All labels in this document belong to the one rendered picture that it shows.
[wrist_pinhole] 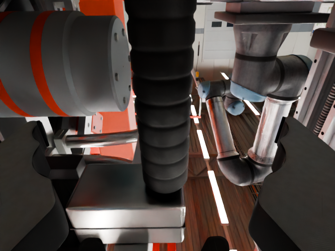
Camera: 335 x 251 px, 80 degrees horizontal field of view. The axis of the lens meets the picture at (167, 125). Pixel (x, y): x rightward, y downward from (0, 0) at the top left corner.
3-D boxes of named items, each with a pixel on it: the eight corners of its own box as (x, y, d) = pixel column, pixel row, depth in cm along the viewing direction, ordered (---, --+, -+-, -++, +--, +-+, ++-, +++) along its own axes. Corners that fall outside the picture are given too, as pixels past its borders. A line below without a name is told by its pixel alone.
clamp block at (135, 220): (61, 208, 15) (79, 248, 17) (186, 207, 15) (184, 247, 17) (85, 162, 19) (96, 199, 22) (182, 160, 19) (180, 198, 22)
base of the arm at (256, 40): (305, 22, 49) (293, 62, 55) (276, 18, 62) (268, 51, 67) (244, 23, 49) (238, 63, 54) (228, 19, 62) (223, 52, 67)
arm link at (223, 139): (217, 189, 90) (194, 87, 98) (239, 184, 92) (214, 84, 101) (230, 192, 79) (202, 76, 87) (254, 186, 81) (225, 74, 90)
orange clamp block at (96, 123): (63, 131, 54) (78, 137, 63) (92, 131, 54) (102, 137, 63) (66, 106, 56) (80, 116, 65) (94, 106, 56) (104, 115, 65)
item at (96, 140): (51, 137, 36) (67, 179, 42) (157, 136, 36) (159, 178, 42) (84, 98, 51) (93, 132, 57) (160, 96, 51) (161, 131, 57)
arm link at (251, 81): (249, 63, 55) (241, 108, 62) (290, 59, 58) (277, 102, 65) (227, 54, 65) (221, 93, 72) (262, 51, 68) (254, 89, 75)
